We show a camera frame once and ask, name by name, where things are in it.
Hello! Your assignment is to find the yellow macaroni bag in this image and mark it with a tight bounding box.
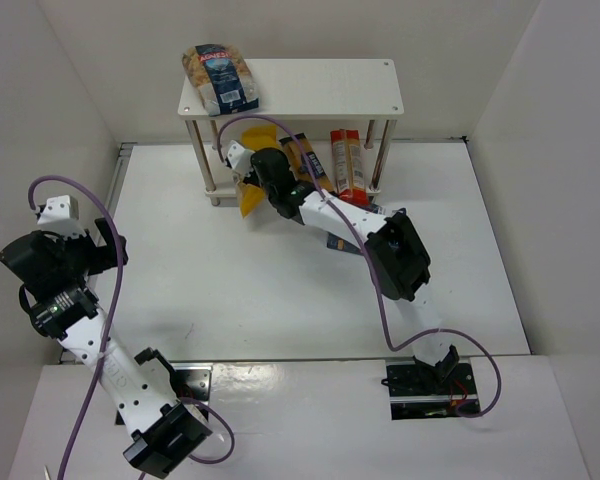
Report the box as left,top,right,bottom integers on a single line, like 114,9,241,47
236,125,279,218

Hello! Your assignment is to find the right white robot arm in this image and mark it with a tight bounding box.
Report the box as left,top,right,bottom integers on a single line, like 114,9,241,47
226,147,459,384

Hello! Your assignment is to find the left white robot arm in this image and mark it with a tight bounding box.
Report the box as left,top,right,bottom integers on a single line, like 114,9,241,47
0,218,211,479

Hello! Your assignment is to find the white two-tier shelf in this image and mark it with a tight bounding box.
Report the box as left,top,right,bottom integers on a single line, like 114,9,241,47
177,59,404,206

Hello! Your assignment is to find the blue clear pasta bag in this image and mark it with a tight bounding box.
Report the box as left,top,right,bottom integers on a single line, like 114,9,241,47
181,44,260,117

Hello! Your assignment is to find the blue Barilla pasta box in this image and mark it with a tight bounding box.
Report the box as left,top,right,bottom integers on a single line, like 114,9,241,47
326,203,408,255

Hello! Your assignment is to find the yellow spaghetti pack blue label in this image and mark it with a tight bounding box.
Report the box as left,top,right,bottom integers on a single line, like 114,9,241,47
279,133,336,195

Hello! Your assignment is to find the red spaghetti pack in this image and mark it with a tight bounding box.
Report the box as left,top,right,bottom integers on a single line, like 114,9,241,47
330,129,369,207

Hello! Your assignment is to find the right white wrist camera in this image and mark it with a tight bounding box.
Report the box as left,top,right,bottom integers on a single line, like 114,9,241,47
225,140,254,177

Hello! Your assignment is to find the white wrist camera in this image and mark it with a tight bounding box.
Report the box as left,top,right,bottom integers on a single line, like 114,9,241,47
225,140,254,177
37,195,87,240

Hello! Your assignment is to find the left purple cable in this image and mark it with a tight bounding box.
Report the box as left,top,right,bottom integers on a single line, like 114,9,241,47
27,174,236,480

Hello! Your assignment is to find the purple cable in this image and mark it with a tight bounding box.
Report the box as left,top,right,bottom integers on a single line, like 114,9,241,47
27,174,236,480
217,114,503,419

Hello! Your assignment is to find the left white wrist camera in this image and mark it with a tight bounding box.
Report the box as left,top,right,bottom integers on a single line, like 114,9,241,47
37,195,87,240

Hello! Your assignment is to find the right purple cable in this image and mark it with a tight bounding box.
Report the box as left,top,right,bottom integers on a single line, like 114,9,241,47
217,114,503,419

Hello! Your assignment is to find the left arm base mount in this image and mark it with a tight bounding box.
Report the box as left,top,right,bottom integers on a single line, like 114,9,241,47
115,363,214,426

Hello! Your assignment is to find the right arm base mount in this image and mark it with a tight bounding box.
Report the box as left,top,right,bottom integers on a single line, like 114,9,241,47
381,360,481,421

